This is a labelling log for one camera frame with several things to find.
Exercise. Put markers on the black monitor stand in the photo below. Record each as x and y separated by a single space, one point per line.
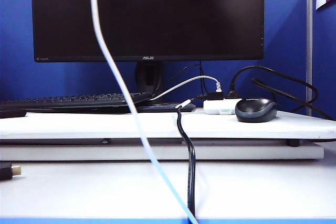
149 77

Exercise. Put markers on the black plug adapter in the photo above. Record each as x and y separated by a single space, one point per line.
214 96

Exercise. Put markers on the white power strip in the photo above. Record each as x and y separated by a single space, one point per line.
215 107

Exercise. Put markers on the black ASUS computer monitor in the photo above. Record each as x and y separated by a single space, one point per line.
183 16

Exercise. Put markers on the black grey computer mouse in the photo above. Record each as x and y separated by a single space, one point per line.
256 111

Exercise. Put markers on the white desk riser board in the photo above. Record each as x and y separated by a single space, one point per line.
78 129

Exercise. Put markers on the black computer keyboard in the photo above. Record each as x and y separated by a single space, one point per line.
65 100

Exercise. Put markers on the black rubber riser foot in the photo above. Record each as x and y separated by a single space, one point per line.
292 143

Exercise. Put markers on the wide blue partition panel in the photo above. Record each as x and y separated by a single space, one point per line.
286 37

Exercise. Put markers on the blue partition panel with sign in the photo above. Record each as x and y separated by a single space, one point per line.
325 64

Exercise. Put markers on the black gold HDMI plug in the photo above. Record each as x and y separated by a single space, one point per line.
6 171

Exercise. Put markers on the silver partition post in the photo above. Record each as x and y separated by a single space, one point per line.
309 51

